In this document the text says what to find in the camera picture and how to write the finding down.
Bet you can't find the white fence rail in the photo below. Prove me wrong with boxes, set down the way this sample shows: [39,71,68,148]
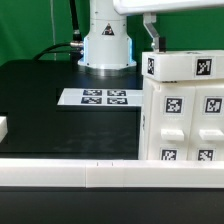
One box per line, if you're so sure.
[0,116,8,143]
[0,158,224,188]

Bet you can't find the white cabinet body box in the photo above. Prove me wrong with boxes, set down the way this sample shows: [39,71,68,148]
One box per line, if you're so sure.
[138,78,224,160]

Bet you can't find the thin white hanging cable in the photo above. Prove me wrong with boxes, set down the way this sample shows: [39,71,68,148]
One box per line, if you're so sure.
[49,0,56,61]

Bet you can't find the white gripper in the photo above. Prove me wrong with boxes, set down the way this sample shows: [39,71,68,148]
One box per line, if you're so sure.
[113,0,224,52]

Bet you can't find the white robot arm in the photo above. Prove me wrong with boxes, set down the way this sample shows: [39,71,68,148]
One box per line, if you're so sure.
[78,0,224,76]

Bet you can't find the white left fence rail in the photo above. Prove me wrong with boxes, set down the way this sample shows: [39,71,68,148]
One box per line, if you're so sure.
[0,116,8,143]

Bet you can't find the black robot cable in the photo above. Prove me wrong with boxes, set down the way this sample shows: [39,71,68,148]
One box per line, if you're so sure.
[32,0,85,62]

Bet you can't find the white cabinet top block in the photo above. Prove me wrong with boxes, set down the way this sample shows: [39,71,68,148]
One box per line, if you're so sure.
[142,50,224,82]

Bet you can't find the white marker base plate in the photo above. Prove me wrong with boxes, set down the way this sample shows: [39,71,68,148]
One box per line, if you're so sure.
[58,88,143,107]

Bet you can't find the white cabinet door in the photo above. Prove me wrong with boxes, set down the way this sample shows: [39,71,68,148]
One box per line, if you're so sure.
[147,84,195,161]
[188,83,224,161]

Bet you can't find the white front fence rail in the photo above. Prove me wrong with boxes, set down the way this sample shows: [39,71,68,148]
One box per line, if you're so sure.
[0,158,224,188]

